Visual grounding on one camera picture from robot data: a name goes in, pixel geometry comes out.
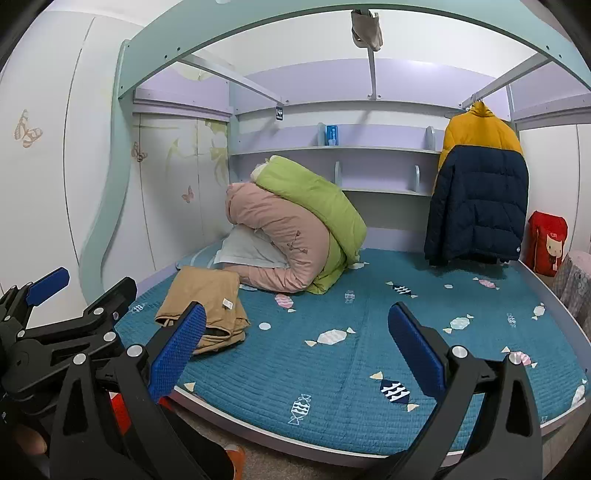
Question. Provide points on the white butterfly wardrobe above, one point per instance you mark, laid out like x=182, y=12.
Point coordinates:
x=46, y=184

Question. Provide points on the white pillow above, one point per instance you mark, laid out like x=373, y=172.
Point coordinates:
x=244, y=249

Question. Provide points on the person's left hand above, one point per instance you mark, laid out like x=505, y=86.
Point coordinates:
x=28, y=445

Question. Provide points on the lilac wall shelf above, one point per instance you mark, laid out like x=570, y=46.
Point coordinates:
x=369, y=152

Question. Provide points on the small blue box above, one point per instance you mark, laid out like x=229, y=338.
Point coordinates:
x=332, y=134

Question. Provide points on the tan pants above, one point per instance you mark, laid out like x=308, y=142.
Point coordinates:
x=203, y=295

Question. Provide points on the red cartoon bag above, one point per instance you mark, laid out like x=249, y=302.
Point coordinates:
x=547, y=244

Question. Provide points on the grey hanging bag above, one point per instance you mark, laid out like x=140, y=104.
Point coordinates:
x=367, y=30

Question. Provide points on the navy and yellow puffer jacket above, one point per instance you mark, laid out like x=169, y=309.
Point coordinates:
x=475, y=198

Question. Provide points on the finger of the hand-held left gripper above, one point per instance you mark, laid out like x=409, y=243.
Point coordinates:
x=48, y=282
x=113, y=297

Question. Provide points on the teal candy print bed mat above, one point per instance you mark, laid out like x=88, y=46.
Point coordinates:
x=346, y=369

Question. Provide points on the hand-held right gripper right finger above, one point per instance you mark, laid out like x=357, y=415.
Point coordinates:
x=415, y=350

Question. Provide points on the green and pink duvet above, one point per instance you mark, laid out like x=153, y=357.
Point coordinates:
x=295, y=230

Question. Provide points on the grey patterned cloth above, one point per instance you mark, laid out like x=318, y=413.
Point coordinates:
x=575, y=286

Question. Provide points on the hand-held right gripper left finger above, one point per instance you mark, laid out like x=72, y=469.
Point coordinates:
x=178, y=350

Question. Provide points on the orange slipper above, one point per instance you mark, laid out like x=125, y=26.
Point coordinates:
x=236, y=459

